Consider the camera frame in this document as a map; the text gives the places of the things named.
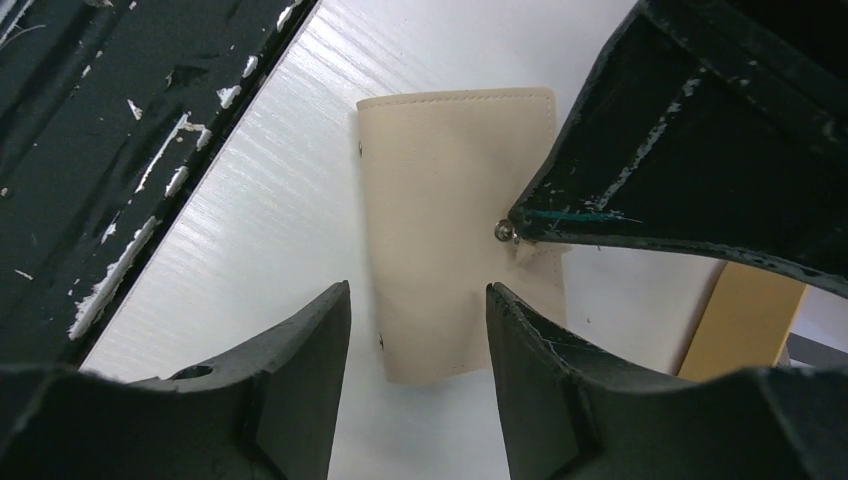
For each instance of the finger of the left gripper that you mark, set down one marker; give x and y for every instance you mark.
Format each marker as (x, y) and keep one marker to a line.
(713, 128)

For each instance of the wooden card tray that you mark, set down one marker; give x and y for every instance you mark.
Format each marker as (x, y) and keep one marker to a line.
(440, 172)

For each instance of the tan oval card holder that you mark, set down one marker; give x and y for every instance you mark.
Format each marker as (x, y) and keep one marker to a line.
(746, 323)

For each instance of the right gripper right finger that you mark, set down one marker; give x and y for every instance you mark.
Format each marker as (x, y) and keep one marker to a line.
(571, 410)

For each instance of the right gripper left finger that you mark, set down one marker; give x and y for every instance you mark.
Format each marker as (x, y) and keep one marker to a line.
(265, 409)

